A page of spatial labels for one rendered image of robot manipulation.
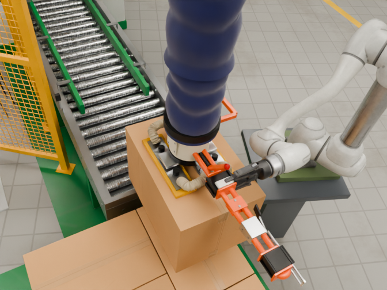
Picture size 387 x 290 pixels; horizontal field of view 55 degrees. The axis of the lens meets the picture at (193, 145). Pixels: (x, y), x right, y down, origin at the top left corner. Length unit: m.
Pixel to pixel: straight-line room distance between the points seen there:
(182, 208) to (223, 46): 0.68
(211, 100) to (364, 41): 0.68
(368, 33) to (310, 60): 2.70
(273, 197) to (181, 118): 0.85
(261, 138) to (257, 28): 3.08
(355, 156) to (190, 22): 1.17
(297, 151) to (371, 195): 1.80
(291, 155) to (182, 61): 0.61
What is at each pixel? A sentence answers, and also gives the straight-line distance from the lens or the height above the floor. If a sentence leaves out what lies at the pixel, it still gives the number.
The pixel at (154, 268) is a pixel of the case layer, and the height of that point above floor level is 0.54.
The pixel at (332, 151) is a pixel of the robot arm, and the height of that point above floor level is 1.01.
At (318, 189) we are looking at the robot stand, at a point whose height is 0.75.
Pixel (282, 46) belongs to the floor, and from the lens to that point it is 4.41.
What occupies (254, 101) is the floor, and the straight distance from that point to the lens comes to 3.59.
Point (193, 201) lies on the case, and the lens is 1.51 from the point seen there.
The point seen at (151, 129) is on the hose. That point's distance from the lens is 1.64.
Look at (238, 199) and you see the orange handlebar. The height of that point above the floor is 1.22.
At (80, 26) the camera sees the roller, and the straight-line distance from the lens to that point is 3.39.
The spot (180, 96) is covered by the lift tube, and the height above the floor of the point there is 1.50.
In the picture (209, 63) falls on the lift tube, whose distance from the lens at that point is 1.15.
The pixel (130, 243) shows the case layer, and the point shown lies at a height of 0.54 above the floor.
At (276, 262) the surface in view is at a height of 1.23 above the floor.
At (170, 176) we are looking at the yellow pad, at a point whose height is 1.09.
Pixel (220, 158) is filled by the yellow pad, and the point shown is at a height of 1.09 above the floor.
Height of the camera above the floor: 2.36
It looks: 50 degrees down
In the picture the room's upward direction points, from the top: 9 degrees clockwise
